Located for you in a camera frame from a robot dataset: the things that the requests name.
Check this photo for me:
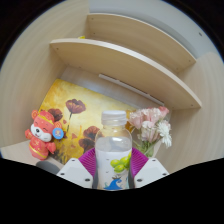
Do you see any white light strip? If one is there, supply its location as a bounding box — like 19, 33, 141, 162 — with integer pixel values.
98, 73, 165, 107

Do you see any pink and white flower bouquet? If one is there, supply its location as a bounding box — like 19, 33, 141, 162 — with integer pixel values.
128, 106, 173, 158

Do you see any clear plastic water bottle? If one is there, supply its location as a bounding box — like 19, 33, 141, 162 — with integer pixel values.
94, 110, 134, 191

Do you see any yellow poppy flower painting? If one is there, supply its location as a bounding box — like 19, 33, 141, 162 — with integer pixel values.
38, 78, 138, 165

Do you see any red plush mouse toy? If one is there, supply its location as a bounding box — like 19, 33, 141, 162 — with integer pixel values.
24, 109, 64, 161

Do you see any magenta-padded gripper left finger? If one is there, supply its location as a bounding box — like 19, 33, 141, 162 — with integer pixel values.
56, 147, 98, 189

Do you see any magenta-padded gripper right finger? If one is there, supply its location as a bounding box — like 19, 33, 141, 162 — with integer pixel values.
130, 147, 170, 188

